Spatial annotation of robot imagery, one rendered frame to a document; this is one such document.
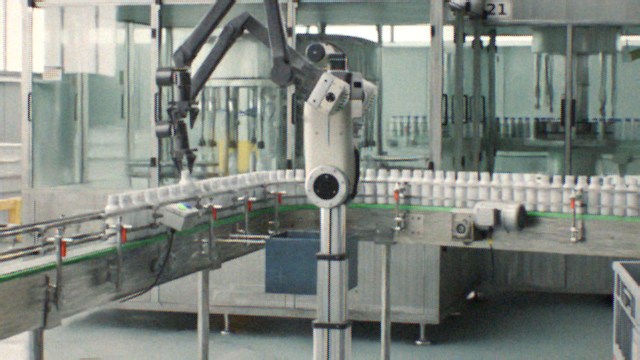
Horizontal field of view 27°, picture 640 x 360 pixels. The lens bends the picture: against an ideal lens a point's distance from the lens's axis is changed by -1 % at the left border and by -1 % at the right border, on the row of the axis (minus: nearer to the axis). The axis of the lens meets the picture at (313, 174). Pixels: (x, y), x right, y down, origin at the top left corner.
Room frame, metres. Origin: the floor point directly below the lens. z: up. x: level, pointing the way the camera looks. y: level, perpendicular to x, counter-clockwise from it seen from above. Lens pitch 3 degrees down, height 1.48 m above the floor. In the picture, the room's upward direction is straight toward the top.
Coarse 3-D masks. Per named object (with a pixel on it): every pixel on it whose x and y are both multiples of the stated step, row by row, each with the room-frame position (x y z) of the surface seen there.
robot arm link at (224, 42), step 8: (224, 32) 5.12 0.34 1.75; (232, 32) 5.12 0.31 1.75; (216, 40) 5.16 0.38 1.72; (224, 40) 5.12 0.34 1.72; (232, 40) 5.20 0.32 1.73; (216, 48) 5.16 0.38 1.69; (224, 48) 5.15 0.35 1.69; (208, 56) 5.17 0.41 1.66; (216, 56) 5.16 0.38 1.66; (224, 56) 5.18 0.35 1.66; (200, 64) 5.18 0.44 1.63; (208, 64) 5.17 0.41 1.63; (216, 64) 5.17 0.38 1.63; (200, 72) 5.18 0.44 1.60; (208, 72) 5.17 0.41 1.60; (192, 80) 5.19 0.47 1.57; (200, 80) 5.18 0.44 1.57; (192, 88) 5.19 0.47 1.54; (200, 88) 5.19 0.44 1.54; (192, 96) 5.19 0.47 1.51; (184, 112) 5.21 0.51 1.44
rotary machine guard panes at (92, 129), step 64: (64, 64) 8.70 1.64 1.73; (128, 64) 8.58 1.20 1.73; (192, 64) 8.47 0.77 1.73; (256, 64) 8.36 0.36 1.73; (320, 64) 8.25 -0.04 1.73; (384, 64) 8.15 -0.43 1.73; (448, 64) 8.45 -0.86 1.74; (64, 128) 8.70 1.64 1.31; (128, 128) 8.58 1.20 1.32; (256, 128) 8.36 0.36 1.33; (384, 128) 8.15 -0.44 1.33; (448, 128) 8.48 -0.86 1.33; (128, 192) 8.58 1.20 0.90
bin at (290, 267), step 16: (224, 240) 5.33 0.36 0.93; (240, 240) 5.32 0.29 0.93; (272, 240) 5.23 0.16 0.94; (288, 240) 5.21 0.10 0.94; (304, 240) 5.19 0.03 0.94; (320, 240) 5.18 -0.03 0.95; (352, 240) 5.36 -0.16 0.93; (272, 256) 5.23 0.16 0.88; (288, 256) 5.21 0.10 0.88; (304, 256) 5.20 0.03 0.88; (352, 256) 5.36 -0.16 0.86; (272, 272) 5.23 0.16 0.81; (288, 272) 5.21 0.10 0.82; (304, 272) 5.20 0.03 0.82; (352, 272) 5.36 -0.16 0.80; (272, 288) 5.23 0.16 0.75; (288, 288) 5.21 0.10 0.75; (304, 288) 5.20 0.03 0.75
